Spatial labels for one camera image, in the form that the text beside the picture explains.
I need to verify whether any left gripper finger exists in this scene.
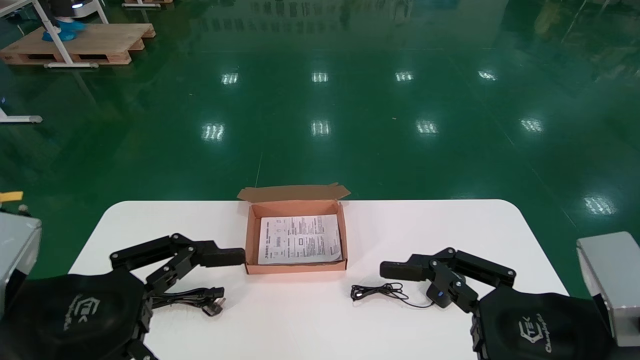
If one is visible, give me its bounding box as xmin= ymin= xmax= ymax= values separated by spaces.
xmin=109 ymin=233 xmax=247 ymax=271

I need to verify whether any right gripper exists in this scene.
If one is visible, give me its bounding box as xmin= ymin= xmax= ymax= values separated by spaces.
xmin=379 ymin=247 xmax=614 ymax=360

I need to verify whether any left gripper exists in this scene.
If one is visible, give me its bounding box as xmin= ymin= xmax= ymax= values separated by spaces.
xmin=0 ymin=245 xmax=198 ymax=360

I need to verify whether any black power cable with plug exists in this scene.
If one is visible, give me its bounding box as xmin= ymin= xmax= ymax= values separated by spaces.
xmin=150 ymin=286 xmax=227 ymax=317

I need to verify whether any black wired mouse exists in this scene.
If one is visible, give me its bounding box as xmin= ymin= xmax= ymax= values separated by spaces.
xmin=350 ymin=282 xmax=451 ymax=309

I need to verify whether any open brown cardboard box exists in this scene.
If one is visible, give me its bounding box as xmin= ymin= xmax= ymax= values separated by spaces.
xmin=237 ymin=182 xmax=352 ymax=275

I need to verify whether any white printed paper manual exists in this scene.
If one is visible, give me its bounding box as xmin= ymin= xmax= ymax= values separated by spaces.
xmin=257 ymin=214 xmax=344 ymax=266

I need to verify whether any large wooden pallet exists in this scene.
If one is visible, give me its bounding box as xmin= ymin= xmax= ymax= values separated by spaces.
xmin=0 ymin=22 xmax=157 ymax=66

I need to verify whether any person in blue shoe covers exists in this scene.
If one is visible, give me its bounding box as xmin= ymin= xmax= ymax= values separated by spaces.
xmin=41 ymin=0 xmax=87 ymax=42

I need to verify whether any white metal frame foot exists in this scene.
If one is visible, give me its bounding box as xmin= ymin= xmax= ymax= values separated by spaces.
xmin=0 ymin=97 xmax=44 ymax=125

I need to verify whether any white metal table frame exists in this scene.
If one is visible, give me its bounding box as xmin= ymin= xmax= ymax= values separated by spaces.
xmin=0 ymin=0 xmax=109 ymax=69

